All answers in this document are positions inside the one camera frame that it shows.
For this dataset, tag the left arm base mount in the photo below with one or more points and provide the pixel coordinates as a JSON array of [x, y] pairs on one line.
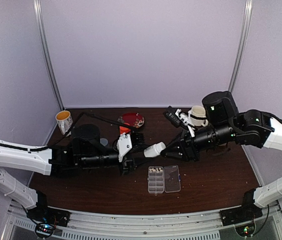
[[46, 219]]

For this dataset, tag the cream ribbed mug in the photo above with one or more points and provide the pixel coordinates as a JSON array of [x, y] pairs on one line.
[[198, 116]]

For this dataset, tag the grey lid pill bottle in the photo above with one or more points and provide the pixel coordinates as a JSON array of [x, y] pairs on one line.
[[104, 142]]

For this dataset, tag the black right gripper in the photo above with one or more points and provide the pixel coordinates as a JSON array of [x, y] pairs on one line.
[[186, 147]]

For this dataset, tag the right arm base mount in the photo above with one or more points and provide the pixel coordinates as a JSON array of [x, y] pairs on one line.
[[242, 218]]

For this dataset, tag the right aluminium frame post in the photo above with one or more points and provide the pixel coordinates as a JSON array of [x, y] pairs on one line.
[[245, 28]]

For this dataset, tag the white pills in organizer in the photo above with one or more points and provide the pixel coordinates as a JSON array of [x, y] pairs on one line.
[[155, 170]]

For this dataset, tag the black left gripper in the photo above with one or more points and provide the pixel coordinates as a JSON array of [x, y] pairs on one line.
[[130, 165]]

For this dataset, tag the white pill bottle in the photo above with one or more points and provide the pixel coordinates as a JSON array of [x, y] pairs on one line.
[[154, 150]]

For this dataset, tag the yellow interior patterned mug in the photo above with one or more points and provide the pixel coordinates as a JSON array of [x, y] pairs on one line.
[[64, 122]]

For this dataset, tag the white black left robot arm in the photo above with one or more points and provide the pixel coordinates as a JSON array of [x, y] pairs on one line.
[[84, 151]]

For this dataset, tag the red floral plate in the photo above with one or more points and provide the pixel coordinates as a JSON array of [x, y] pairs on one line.
[[134, 119]]

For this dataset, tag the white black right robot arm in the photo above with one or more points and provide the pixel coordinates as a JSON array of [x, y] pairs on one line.
[[226, 124]]

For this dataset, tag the clear plastic pill organizer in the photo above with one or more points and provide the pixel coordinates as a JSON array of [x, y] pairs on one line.
[[167, 181]]

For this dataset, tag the aluminium frame post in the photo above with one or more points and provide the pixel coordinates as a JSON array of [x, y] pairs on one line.
[[245, 28], [46, 53]]

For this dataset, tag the orange pill bottle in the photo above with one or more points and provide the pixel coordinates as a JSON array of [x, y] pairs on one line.
[[124, 130]]

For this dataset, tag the left aluminium frame post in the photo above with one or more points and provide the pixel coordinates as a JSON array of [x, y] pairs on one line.
[[46, 53]]

